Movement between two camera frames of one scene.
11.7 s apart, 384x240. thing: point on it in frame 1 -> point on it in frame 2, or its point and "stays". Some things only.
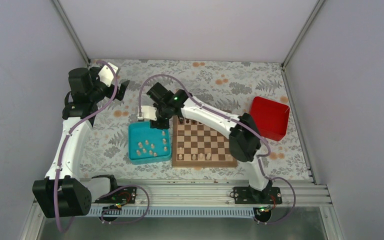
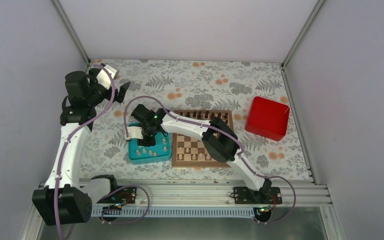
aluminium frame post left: x=71 y=31 stays
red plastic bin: x=271 y=118 stays
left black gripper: x=119 y=95 stays
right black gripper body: x=165 y=125 -> x=151 y=142
